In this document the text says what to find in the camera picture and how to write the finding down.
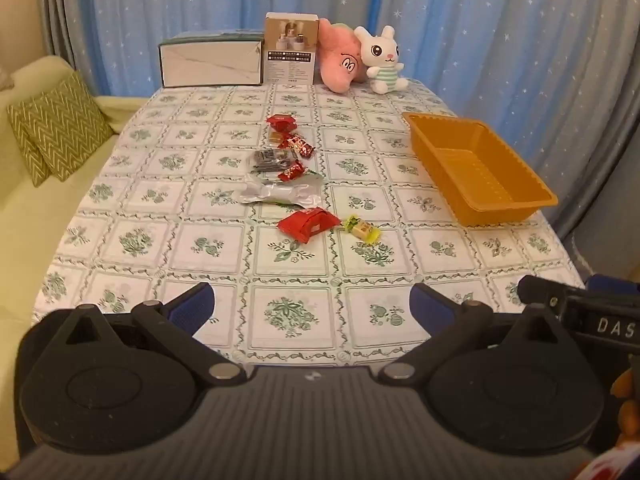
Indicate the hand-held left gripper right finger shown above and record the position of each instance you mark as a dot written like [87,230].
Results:
[430,307]

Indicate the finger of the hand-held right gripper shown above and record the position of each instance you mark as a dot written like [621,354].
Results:
[617,287]
[540,290]

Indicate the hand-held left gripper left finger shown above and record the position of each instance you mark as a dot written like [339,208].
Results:
[192,305]

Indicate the yellow green candy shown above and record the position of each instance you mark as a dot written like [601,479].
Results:
[361,230]

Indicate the orange plastic tray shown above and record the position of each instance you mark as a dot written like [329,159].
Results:
[480,175]

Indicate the silver foil snack packet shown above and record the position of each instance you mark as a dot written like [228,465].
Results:
[272,192]

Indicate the large red snack packet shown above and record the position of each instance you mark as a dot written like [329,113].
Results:
[307,222]

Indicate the clear packet of dark snacks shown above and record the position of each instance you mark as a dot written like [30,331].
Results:
[267,160]

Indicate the red candy with green end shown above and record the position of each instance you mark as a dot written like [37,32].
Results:
[290,171]

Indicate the yellow pastry packet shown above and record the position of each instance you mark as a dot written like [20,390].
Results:
[275,137]

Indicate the red patterned candy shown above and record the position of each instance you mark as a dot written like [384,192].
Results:
[297,146]

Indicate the small red snack packet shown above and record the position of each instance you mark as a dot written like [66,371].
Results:
[280,122]

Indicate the person's right hand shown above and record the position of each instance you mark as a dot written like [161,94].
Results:
[627,390]

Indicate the green floral tablecloth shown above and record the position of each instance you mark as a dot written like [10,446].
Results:
[200,240]

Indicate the person's red white clothing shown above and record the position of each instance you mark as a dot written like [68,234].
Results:
[610,465]

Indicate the pale yellow sofa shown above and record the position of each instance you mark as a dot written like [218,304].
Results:
[30,220]

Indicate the green chevron cushion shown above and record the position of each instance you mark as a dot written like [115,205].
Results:
[75,125]
[25,140]

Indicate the flat white cardboard box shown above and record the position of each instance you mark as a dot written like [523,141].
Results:
[210,65]

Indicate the white rabbit plush toy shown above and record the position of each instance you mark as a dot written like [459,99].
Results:
[382,57]

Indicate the blue star curtain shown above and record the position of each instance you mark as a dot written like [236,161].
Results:
[200,0]
[500,35]

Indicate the pink plush toy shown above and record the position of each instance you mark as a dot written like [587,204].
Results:
[337,60]

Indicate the tan product box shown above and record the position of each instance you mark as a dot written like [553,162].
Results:
[291,55]

